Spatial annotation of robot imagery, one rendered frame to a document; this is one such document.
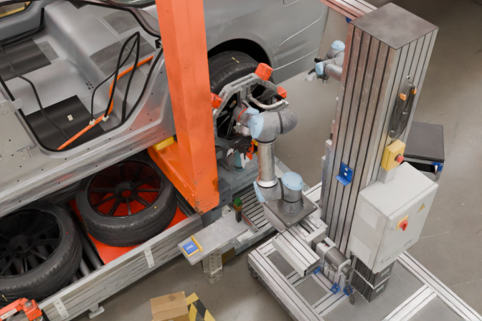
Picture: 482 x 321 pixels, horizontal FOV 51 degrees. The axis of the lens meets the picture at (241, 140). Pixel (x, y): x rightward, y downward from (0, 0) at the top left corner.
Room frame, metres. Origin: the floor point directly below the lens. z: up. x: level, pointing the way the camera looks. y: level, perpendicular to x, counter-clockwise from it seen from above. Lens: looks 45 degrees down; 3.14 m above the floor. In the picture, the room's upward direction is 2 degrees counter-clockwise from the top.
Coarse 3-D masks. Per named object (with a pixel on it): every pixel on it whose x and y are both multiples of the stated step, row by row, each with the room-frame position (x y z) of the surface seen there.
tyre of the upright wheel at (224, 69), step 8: (216, 56) 2.79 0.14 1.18; (224, 56) 2.78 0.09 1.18; (232, 56) 2.79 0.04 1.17; (240, 56) 2.81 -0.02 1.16; (248, 56) 2.88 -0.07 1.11; (208, 64) 2.72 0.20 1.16; (216, 64) 2.70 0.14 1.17; (224, 64) 2.70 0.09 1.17; (232, 64) 2.69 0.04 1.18; (240, 64) 2.69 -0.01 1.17; (248, 64) 2.71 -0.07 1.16; (256, 64) 2.74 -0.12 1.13; (216, 72) 2.63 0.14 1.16; (224, 72) 2.61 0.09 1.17; (232, 72) 2.62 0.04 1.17; (240, 72) 2.65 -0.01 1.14; (248, 72) 2.68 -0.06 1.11; (216, 80) 2.57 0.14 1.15; (224, 80) 2.57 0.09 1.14; (232, 80) 2.61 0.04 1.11; (272, 80) 2.80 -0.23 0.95; (216, 88) 2.54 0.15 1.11
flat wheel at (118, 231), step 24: (120, 168) 2.45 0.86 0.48; (144, 168) 2.47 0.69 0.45; (96, 192) 2.25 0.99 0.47; (120, 192) 2.27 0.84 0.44; (168, 192) 2.20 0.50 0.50; (96, 216) 2.02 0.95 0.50; (120, 216) 2.01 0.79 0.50; (144, 216) 2.00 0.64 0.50; (168, 216) 2.11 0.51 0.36; (120, 240) 1.93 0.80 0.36; (144, 240) 1.96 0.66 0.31
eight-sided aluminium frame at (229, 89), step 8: (240, 80) 2.60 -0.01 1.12; (248, 80) 2.59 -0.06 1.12; (256, 80) 2.61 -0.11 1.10; (264, 80) 2.65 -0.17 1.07; (224, 88) 2.53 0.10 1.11; (232, 88) 2.52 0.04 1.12; (240, 88) 2.54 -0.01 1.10; (224, 96) 2.49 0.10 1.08; (224, 104) 2.47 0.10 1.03; (272, 104) 2.69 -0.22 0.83; (216, 112) 2.43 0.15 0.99; (216, 120) 2.43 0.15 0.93; (216, 128) 2.43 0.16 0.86; (216, 136) 2.43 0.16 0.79; (216, 144) 2.42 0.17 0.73; (224, 144) 2.46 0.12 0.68
